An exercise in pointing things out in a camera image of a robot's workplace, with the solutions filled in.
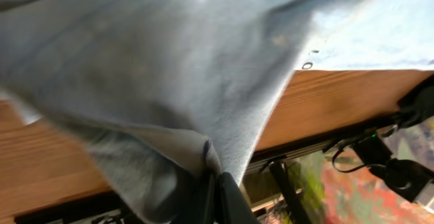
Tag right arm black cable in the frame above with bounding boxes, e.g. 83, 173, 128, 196
331, 128, 401, 174

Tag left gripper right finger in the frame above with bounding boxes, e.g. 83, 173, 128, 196
216, 172, 259, 224

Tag black table frame leg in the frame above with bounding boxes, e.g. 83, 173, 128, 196
269, 161, 311, 224

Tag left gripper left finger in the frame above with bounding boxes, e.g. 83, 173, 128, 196
171, 171, 216, 224

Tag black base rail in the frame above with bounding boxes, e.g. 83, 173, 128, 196
14, 115, 394, 224

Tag light blue t-shirt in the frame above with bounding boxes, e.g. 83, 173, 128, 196
1, 0, 433, 223

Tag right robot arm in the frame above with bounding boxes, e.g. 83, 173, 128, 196
351, 77, 433, 213

